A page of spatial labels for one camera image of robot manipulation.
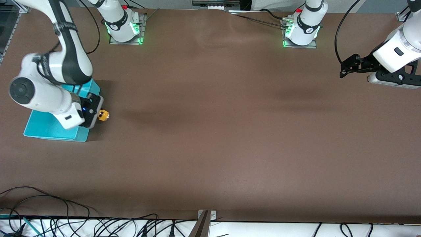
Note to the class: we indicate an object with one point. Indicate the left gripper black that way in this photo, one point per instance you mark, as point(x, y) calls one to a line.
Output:
point(367, 63)

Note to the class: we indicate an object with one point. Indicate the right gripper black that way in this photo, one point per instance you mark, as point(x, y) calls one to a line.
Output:
point(91, 107)

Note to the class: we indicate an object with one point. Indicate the yellow beetle toy car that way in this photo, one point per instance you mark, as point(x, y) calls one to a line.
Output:
point(104, 115)

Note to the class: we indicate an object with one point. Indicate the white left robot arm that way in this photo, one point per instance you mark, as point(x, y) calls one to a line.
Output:
point(398, 49)

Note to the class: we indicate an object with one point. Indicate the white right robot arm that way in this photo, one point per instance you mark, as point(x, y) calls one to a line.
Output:
point(49, 98)

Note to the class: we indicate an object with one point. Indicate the teal plastic bin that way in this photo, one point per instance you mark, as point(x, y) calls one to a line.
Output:
point(42, 126)

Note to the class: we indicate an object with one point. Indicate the grey power strip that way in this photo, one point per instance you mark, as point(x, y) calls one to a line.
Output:
point(215, 3)

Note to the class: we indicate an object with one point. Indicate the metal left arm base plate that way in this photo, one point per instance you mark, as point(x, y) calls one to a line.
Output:
point(300, 46)

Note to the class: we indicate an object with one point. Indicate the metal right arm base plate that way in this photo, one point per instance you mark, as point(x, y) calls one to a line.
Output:
point(142, 29)

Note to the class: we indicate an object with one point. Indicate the metal clamp bracket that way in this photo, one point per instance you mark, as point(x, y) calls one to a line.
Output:
point(204, 225)

